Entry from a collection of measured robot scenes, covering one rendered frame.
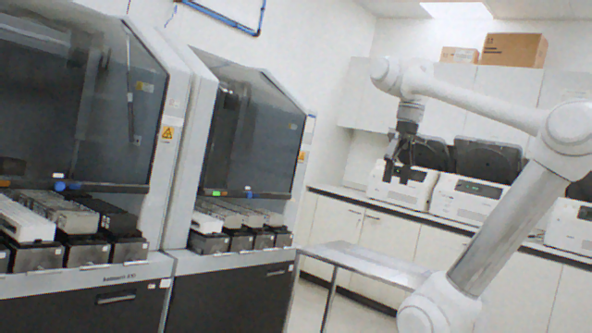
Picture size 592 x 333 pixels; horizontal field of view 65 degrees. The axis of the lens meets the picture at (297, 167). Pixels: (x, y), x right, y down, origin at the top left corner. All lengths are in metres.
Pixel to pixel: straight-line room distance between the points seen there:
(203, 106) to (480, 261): 1.16
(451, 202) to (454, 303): 2.61
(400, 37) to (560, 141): 3.93
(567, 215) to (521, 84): 1.10
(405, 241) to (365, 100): 1.43
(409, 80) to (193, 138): 0.87
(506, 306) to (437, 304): 2.54
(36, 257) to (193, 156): 0.68
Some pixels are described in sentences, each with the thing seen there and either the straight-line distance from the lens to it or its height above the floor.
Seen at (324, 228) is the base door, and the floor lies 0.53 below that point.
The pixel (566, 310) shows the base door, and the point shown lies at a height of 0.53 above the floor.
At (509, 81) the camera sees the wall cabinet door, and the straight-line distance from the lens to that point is 4.18.
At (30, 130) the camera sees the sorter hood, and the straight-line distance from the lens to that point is 1.55.
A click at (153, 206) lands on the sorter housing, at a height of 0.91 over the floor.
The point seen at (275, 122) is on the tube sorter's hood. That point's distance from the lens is 2.20.
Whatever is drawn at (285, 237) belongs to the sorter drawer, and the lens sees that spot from 2.32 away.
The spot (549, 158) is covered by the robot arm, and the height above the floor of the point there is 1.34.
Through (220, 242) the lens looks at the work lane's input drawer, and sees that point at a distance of 1.99.
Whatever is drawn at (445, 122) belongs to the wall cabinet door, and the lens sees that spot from 4.25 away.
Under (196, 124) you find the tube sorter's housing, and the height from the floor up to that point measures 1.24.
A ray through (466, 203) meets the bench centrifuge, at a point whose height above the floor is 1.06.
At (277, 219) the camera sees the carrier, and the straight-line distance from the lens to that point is 2.36.
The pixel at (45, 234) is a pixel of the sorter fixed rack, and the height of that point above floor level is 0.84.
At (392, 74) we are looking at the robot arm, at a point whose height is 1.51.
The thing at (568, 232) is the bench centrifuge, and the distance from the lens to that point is 3.71.
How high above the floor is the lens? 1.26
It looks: 3 degrees down
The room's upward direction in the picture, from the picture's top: 12 degrees clockwise
